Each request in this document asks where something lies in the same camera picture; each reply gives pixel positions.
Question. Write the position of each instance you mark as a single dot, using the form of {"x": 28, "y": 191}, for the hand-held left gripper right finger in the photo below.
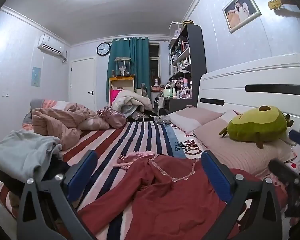
{"x": 215, "y": 172}

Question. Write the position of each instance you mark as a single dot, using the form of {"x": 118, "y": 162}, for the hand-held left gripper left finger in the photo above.
{"x": 81, "y": 172}

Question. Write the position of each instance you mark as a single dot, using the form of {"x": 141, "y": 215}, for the red knit sweater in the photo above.
{"x": 165, "y": 200}

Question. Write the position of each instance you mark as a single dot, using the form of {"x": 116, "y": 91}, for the large pink pillow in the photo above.
{"x": 230, "y": 152}

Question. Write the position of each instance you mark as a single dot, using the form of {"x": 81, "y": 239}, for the green avocado plush toy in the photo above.
{"x": 257, "y": 126}

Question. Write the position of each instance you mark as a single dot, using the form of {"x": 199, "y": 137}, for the pink ribbed quilt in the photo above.
{"x": 55, "y": 125}

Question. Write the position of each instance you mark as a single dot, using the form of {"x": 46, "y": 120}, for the pink small garment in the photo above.
{"x": 135, "y": 158}

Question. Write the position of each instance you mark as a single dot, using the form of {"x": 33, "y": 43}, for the pink and white pillow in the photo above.
{"x": 192, "y": 118}

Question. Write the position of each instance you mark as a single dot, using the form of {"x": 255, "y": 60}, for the striped bed sheet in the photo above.
{"x": 130, "y": 140}

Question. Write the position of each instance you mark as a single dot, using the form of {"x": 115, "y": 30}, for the light grey garment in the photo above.
{"x": 22, "y": 150}

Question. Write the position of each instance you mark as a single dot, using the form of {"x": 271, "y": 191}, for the shiny pink satin cloth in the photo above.
{"x": 112, "y": 117}

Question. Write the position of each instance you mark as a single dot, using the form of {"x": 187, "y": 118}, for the black garment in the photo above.
{"x": 12, "y": 182}

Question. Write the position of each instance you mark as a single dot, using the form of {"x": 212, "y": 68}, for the clear plastic bag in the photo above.
{"x": 162, "y": 120}

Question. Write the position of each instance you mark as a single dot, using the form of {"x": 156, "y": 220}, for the dark cluttered desk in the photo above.
{"x": 175, "y": 105}

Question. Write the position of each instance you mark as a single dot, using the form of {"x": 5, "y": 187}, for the bright pink bag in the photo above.
{"x": 113, "y": 97}

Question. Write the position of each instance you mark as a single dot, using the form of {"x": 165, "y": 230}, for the white door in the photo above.
{"x": 82, "y": 85}

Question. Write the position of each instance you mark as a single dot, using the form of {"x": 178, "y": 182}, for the pile of beige blankets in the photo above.
{"x": 135, "y": 102}

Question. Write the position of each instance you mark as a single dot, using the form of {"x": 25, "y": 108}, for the white bed headboard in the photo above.
{"x": 230, "y": 82}

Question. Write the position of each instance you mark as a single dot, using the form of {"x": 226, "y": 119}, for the yellow shelf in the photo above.
{"x": 121, "y": 80}

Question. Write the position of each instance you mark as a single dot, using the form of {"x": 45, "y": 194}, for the wig on stand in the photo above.
{"x": 155, "y": 82}

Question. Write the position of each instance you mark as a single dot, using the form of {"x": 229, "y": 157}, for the glass display case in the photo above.
{"x": 122, "y": 67}

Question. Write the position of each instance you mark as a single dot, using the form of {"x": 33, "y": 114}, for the dark tall bookshelf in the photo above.
{"x": 196, "y": 55}

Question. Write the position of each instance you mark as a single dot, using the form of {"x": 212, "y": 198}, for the teal curtain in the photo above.
{"x": 140, "y": 62}

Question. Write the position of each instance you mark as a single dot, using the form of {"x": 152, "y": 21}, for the white air conditioner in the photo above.
{"x": 51, "y": 45}

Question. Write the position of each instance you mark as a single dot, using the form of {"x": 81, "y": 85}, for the window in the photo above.
{"x": 154, "y": 55}

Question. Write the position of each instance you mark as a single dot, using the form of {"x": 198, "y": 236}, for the yellow guitar headstock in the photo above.
{"x": 275, "y": 4}

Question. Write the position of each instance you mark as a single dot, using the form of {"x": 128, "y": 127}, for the clear box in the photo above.
{"x": 176, "y": 30}

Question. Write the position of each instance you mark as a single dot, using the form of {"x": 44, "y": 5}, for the blue wall poster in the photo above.
{"x": 36, "y": 76}

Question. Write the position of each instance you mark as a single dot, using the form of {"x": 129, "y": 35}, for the round wall clock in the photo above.
{"x": 103, "y": 49}

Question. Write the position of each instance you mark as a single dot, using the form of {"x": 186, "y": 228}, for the framed wall photo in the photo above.
{"x": 241, "y": 10}

